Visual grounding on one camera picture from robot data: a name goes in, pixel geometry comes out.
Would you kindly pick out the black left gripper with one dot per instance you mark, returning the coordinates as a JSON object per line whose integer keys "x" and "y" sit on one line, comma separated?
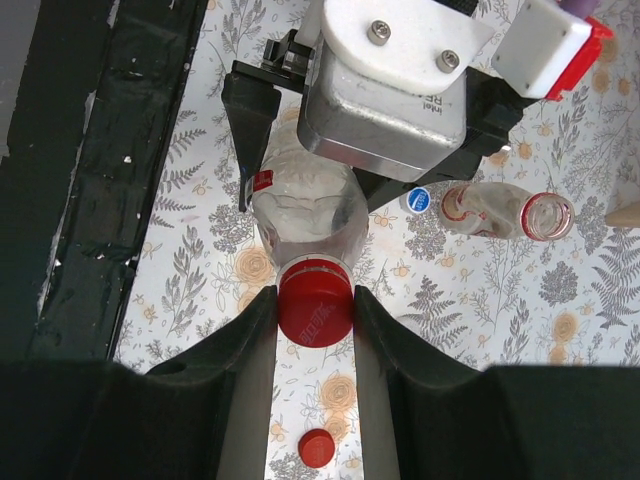
{"x": 480, "y": 110}

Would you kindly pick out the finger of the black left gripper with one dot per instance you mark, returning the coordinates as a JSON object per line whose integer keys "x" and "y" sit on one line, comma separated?
{"x": 251, "y": 104}

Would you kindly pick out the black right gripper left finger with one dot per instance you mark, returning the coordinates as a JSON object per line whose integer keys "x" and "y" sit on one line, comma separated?
{"x": 203, "y": 414}

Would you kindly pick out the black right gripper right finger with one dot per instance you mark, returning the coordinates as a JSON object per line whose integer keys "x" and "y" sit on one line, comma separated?
{"x": 424, "y": 415}

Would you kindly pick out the blue white bottle cap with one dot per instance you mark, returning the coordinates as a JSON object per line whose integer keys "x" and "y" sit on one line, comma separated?
{"x": 415, "y": 201}

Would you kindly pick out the crushed clear bottle red label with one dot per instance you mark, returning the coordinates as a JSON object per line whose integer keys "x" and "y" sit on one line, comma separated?
{"x": 306, "y": 206}

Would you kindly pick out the red bottle cap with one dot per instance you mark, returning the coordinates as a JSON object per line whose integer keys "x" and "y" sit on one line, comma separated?
{"x": 316, "y": 448}
{"x": 315, "y": 301}

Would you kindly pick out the small glass bottle red rim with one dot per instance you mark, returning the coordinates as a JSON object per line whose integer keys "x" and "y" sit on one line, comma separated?
{"x": 505, "y": 211}

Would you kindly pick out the wooden shelf unit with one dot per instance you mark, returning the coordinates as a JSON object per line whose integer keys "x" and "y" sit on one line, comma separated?
{"x": 625, "y": 217}

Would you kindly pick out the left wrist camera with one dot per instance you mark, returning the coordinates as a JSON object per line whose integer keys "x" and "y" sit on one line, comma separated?
{"x": 420, "y": 47}

